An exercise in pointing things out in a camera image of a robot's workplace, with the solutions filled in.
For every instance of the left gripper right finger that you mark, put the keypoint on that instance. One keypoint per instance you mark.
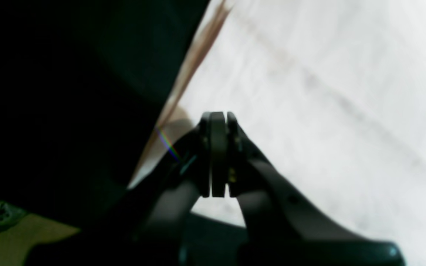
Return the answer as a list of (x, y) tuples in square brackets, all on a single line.
[(283, 227)]

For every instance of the black table cloth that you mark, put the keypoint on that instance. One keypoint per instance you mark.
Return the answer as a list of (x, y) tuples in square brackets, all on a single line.
[(83, 84)]

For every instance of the pink T-shirt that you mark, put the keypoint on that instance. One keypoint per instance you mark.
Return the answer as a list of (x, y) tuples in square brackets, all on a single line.
[(334, 94)]

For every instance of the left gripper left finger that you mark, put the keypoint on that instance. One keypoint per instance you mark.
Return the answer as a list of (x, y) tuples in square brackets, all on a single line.
[(146, 227)]

